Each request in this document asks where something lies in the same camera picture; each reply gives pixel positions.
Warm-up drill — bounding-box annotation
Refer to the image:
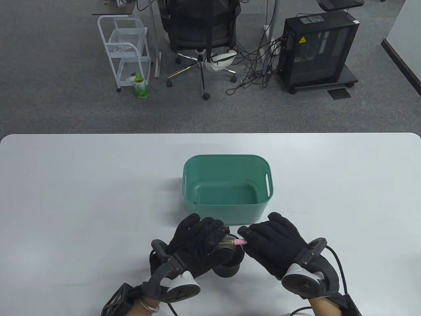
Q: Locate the person's right hand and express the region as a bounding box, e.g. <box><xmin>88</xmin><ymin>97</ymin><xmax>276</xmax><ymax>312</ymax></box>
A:
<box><xmin>237</xmin><ymin>212</ymin><xmax>310</xmax><ymax>280</ymax></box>

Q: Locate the person's left hand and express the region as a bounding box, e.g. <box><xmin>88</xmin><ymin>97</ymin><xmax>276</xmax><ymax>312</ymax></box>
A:
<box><xmin>168</xmin><ymin>213</ymin><xmax>231</xmax><ymax>278</ymax></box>

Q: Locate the person's right forearm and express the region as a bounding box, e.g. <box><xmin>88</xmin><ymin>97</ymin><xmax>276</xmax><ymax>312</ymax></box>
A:
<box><xmin>308</xmin><ymin>296</ymin><xmax>341</xmax><ymax>316</ymax></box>

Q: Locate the person's left forearm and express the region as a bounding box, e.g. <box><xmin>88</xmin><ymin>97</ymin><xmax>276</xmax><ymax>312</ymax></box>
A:
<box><xmin>130</xmin><ymin>298</ymin><xmax>161</xmax><ymax>316</ymax></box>

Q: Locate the black mesh pen holder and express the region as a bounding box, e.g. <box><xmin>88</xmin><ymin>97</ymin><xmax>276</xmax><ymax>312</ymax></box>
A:
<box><xmin>212</xmin><ymin>234</ymin><xmax>246</xmax><ymax>278</ymax></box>

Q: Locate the green plastic bin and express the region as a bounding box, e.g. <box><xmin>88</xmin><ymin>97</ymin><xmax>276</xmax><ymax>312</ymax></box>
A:
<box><xmin>182</xmin><ymin>154</ymin><xmax>274</xmax><ymax>227</ymax></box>

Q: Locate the black white hand tracker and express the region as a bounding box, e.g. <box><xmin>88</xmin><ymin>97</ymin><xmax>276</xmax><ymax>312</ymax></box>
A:
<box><xmin>281</xmin><ymin>238</ymin><xmax>340</xmax><ymax>299</ymax></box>
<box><xmin>142</xmin><ymin>239</ymin><xmax>201</xmax><ymax>303</ymax></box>

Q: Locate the black floor outlet cover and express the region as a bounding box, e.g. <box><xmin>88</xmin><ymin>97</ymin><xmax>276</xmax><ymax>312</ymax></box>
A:
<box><xmin>328</xmin><ymin>88</ymin><xmax>352</xmax><ymax>100</ymax></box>

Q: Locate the green drink bottle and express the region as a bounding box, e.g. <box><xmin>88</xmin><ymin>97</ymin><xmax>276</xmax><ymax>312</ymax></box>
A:
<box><xmin>134</xmin><ymin>74</ymin><xmax>148</xmax><ymax>98</ymax></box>

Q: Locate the black wheeled platform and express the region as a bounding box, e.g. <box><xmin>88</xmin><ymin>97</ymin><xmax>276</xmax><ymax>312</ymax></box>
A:
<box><xmin>285</xmin><ymin>63</ymin><xmax>359</xmax><ymax>95</ymax></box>

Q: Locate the white bag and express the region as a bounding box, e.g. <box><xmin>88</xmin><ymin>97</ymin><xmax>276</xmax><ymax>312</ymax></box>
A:
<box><xmin>204</xmin><ymin>49</ymin><xmax>238</xmax><ymax>71</ymax></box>

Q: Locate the white desk leg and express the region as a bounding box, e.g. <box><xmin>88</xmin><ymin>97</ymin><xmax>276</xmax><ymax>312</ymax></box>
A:
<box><xmin>149</xmin><ymin>0</ymin><xmax>162</xmax><ymax>78</ymax></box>
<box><xmin>263</xmin><ymin>0</ymin><xmax>277</xmax><ymax>63</ymax></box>

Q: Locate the black computer cabinet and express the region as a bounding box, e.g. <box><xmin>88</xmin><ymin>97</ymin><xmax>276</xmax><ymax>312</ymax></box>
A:
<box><xmin>277</xmin><ymin>11</ymin><xmax>360</xmax><ymax>89</ymax></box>

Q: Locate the clear plastic bag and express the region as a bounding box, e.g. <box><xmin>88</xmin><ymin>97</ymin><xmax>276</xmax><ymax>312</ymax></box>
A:
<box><xmin>110</xmin><ymin>44</ymin><xmax>137</xmax><ymax>54</ymax></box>

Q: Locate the black mesh office chair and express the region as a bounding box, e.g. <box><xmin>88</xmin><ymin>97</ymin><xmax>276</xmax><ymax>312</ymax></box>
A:
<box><xmin>158</xmin><ymin>0</ymin><xmax>242</xmax><ymax>100</ymax></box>

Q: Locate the white rolling cart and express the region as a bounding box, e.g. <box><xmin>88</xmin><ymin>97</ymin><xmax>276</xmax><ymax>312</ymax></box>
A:
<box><xmin>97</xmin><ymin>15</ymin><xmax>152</xmax><ymax>92</ymax></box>

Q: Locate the black chair base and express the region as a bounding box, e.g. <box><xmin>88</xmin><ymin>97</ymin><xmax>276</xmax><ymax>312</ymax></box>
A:
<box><xmin>316</xmin><ymin>0</ymin><xmax>365</xmax><ymax>12</ymax></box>

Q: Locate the silver bracelet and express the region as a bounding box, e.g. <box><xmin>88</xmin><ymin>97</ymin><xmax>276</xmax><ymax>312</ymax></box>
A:
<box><xmin>138</xmin><ymin>300</ymin><xmax>161</xmax><ymax>313</ymax></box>

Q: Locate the bundle of black floor cables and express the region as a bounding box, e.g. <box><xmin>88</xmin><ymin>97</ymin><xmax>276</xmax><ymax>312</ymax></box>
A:
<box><xmin>226</xmin><ymin>13</ymin><xmax>285</xmax><ymax>96</ymax></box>

